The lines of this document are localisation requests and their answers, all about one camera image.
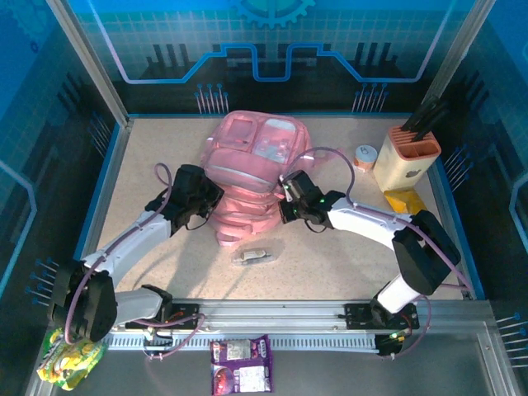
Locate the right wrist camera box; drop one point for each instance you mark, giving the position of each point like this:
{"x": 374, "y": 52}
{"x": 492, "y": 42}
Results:
{"x": 288, "y": 189}

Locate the purple snack bag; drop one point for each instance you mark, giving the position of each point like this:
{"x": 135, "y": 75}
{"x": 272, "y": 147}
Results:
{"x": 241, "y": 367}

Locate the beige holder with orange top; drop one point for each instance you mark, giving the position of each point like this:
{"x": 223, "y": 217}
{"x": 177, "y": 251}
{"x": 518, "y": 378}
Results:
{"x": 396, "y": 165}

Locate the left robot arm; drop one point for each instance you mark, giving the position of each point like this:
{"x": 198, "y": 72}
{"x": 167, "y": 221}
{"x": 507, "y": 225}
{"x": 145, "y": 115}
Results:
{"x": 136, "y": 235}

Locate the pink student backpack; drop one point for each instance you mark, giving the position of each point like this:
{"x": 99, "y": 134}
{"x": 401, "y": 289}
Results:
{"x": 247, "y": 165}

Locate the aluminium mounting rail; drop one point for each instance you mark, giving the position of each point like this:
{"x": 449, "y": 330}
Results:
{"x": 268, "y": 317}

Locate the aluminium frame post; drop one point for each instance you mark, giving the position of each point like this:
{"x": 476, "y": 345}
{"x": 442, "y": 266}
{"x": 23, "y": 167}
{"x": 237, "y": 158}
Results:
{"x": 90, "y": 62}
{"x": 462, "y": 49}

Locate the green yellow snack bag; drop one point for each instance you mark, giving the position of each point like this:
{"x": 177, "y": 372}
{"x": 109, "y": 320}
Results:
{"x": 70, "y": 365}

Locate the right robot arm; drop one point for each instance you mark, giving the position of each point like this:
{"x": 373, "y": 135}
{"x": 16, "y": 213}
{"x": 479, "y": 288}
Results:
{"x": 363, "y": 218}

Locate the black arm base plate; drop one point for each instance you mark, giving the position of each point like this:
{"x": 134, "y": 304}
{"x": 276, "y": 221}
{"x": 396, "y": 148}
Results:
{"x": 185, "y": 315}
{"x": 356, "y": 315}

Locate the clear plastic stationery bag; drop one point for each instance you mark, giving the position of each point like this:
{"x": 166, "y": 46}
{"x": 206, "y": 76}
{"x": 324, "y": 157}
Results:
{"x": 255, "y": 255}

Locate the black controller board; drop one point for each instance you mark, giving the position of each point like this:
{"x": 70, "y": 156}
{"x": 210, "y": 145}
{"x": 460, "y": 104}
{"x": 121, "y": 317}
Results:
{"x": 389, "y": 344}

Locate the yellow packet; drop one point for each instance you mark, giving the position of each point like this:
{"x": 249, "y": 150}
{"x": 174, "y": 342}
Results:
{"x": 404, "y": 202}

